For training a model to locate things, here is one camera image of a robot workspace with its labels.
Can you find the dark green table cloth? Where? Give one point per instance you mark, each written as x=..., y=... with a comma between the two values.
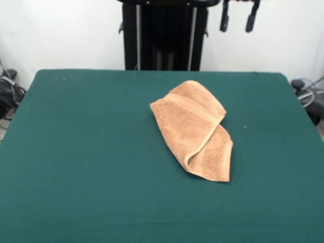
x=76, y=152

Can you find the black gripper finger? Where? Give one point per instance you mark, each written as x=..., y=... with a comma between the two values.
x=251, y=24
x=224, y=24

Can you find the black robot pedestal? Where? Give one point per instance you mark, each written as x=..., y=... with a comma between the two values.
x=164, y=38

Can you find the tan terry towel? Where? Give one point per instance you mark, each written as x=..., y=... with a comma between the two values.
x=187, y=121

